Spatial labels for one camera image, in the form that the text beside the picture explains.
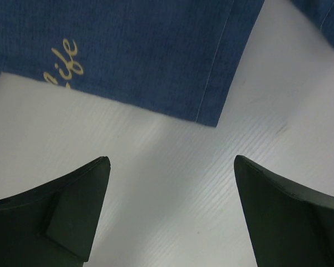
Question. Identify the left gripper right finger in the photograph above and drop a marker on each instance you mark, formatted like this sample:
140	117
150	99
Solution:
289	224

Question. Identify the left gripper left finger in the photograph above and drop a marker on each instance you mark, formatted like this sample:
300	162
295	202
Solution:
54	224

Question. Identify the blue cloth placemat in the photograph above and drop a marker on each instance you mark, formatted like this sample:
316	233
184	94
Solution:
177	58

